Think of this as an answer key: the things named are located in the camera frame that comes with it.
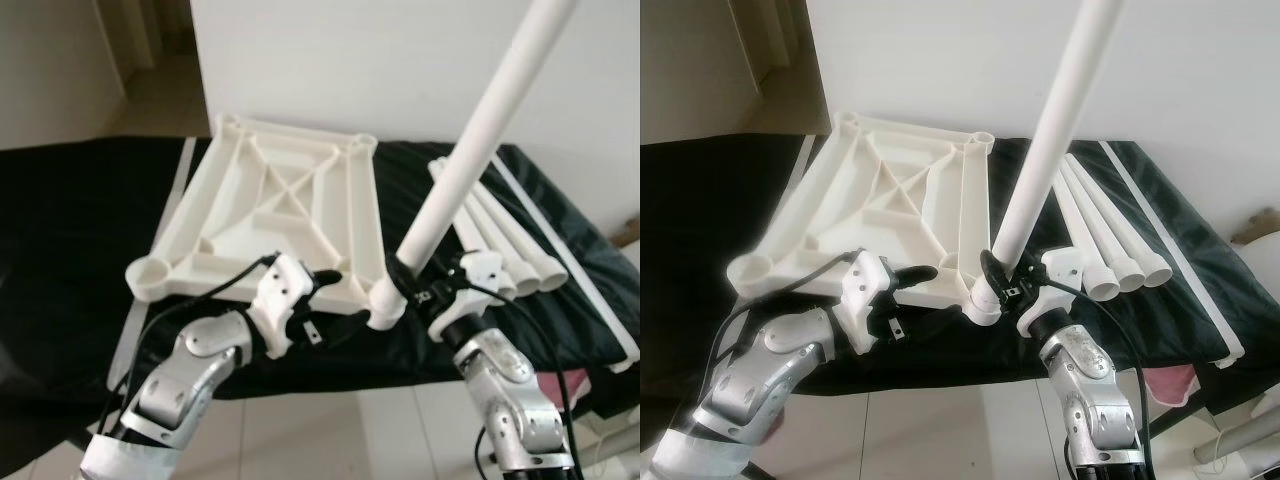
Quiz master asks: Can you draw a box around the white plastic table leg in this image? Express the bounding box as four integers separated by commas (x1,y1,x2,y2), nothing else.
990,0,1121,271
460,170,571,289
1055,175,1121,301
1065,158,1146,293
428,158,521,301
1075,155,1173,289
440,165,546,296
395,0,579,276

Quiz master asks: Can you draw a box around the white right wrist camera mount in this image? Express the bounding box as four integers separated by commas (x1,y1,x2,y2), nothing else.
428,250,501,336
1015,248,1083,336

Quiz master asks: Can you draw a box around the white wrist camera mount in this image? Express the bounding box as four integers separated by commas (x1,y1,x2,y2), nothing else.
1015,248,1083,336
428,250,501,336
245,253,316,359
840,250,906,356

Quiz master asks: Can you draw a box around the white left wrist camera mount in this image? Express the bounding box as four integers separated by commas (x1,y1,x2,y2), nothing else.
840,250,906,356
245,253,316,359

